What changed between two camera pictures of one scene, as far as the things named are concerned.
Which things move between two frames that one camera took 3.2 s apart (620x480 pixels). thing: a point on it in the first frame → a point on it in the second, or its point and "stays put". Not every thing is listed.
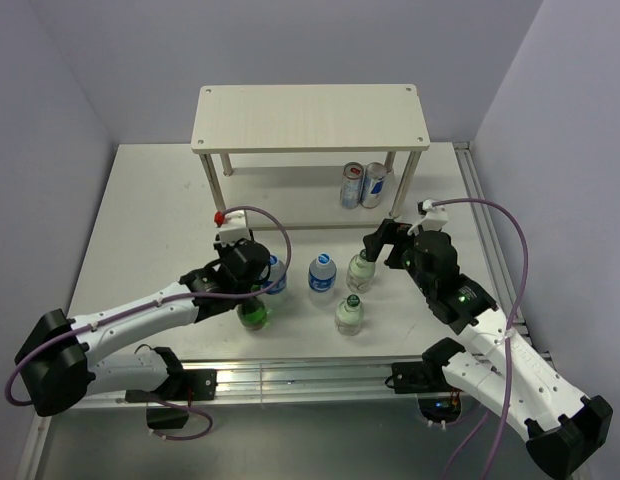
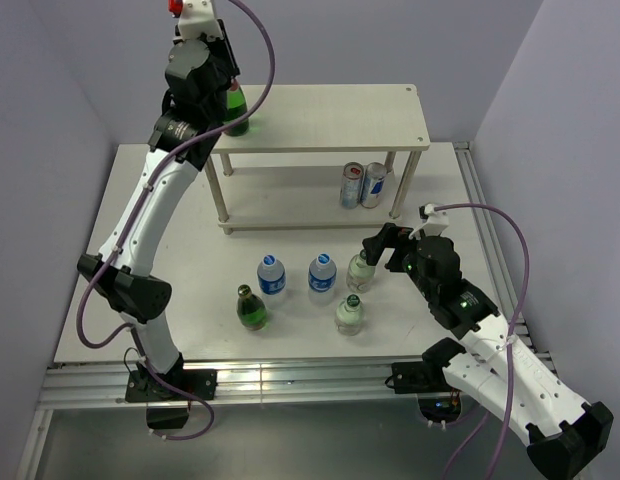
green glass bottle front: x=252 y=312 stays put
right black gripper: x=375 y=241 stays put
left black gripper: x=222 y=249 → x=223 y=47
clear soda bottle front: x=349 y=316 stays put
